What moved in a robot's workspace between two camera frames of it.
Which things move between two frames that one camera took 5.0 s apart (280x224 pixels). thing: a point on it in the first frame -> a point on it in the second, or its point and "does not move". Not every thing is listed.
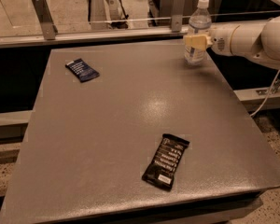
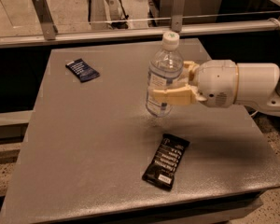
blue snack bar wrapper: [83, 72] does not move
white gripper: [218, 40] -> [217, 82]
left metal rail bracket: [44, 15] does not move
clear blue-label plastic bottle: [200, 23] -> [166, 69]
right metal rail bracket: [176, 20] does not move
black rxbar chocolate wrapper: [164, 162] does not move
